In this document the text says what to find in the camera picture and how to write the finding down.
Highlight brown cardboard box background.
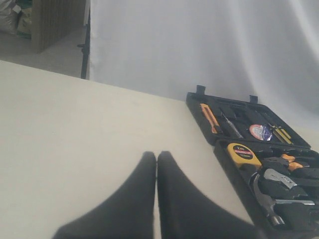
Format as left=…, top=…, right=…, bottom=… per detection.
left=31, top=0, right=86, bottom=53

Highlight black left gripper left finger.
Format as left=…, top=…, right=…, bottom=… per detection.
left=54, top=151, right=157, bottom=239

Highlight claw hammer black grip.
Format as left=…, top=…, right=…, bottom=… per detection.
left=251, top=171, right=319, bottom=227

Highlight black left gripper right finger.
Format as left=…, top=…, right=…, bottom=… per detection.
left=157, top=151, right=264, bottom=239

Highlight black plastic tool case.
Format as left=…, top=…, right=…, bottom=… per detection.
left=186, top=86, right=319, bottom=239

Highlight adjustable wrench black handle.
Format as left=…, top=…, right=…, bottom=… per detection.
left=261, top=169, right=319, bottom=200

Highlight clear test pen screwdriver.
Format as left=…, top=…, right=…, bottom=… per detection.
left=222, top=112, right=244, bottom=138

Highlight yellow tape measure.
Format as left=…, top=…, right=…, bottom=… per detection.
left=226, top=143, right=262, bottom=169

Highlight black electrical tape roll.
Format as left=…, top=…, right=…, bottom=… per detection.
left=249, top=124, right=272, bottom=141

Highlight short yellow black screwdriver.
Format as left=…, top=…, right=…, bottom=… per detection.
left=273, top=124, right=291, bottom=141

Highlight black backdrop stand pole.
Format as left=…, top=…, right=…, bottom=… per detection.
left=77, top=0, right=91, bottom=79

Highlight long yellow black screwdriver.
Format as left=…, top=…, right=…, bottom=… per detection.
left=268, top=123, right=293, bottom=144

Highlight orange handled pliers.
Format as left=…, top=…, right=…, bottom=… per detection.
left=264, top=153, right=311, bottom=172

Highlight white backdrop cloth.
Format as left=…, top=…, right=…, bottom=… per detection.
left=90, top=0, right=319, bottom=127

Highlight orange utility knife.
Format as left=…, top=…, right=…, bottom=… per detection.
left=200, top=103, right=223, bottom=134

